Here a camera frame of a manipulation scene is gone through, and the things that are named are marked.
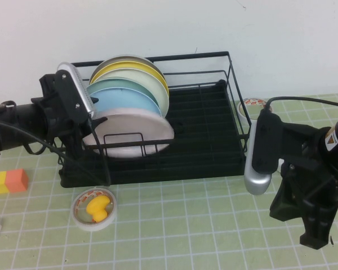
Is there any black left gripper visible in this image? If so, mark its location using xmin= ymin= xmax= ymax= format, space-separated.
xmin=30 ymin=73 xmax=109 ymax=141

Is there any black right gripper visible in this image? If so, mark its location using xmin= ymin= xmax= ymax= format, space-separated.
xmin=269 ymin=129 xmax=338 ymax=250

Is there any pink round plate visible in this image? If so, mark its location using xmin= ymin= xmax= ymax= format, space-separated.
xmin=83 ymin=110 xmax=175 ymax=161

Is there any light blue round plate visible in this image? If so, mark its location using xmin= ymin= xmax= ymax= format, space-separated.
xmin=94 ymin=89 xmax=162 ymax=119

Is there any teal green round plate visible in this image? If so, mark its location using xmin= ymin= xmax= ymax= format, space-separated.
xmin=86 ymin=78 xmax=160 ymax=113

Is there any yellow round plate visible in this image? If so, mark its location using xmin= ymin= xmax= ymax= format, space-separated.
xmin=90 ymin=61 xmax=170 ymax=88

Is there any grey beige round plate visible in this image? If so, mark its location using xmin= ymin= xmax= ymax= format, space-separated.
xmin=90 ymin=55 xmax=166 ymax=81

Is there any pale green round plate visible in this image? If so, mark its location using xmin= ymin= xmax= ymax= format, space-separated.
xmin=90 ymin=69 xmax=170 ymax=124

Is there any yellow rubber duck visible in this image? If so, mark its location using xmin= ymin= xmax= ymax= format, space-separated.
xmin=86 ymin=196 xmax=111 ymax=223

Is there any orange cube block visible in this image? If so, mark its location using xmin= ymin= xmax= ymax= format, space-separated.
xmin=4 ymin=168 xmax=29 ymax=194

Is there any white tape roll orange print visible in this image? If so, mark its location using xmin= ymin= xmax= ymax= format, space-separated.
xmin=71 ymin=187 xmax=118 ymax=232
xmin=237 ymin=97 xmax=274 ymax=124

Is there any black plastic drip tray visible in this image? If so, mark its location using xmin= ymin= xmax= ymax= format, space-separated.
xmin=59 ymin=80 xmax=250 ymax=188

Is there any green checked tablecloth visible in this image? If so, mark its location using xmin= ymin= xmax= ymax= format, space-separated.
xmin=0 ymin=92 xmax=338 ymax=270

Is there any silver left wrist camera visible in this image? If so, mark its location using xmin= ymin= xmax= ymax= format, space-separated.
xmin=57 ymin=61 xmax=96 ymax=119

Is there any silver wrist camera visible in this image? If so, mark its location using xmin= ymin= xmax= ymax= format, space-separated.
xmin=243 ymin=111 xmax=273 ymax=196
xmin=57 ymin=61 xmax=96 ymax=119

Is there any black left camera mount bracket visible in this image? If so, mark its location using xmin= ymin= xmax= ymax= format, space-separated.
xmin=54 ymin=71 xmax=91 ymax=126

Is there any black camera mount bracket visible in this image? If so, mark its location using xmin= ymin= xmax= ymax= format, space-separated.
xmin=54 ymin=71 xmax=91 ymax=126
xmin=252 ymin=108 xmax=308 ymax=174

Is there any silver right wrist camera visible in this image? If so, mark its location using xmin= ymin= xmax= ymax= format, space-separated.
xmin=243 ymin=111 xmax=273 ymax=196

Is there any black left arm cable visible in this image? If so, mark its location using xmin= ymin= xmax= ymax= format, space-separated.
xmin=0 ymin=118 xmax=112 ymax=188

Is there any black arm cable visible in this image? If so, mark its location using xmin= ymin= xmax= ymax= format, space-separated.
xmin=0 ymin=118 xmax=112 ymax=188
xmin=264 ymin=96 xmax=338 ymax=112

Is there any black right camera mount bracket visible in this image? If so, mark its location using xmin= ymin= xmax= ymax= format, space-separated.
xmin=252 ymin=108 xmax=308 ymax=174

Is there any black wire dish rack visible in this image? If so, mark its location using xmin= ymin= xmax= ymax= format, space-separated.
xmin=49 ymin=51 xmax=256 ymax=173

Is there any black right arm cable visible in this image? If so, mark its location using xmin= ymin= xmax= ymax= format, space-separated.
xmin=264 ymin=96 xmax=338 ymax=112

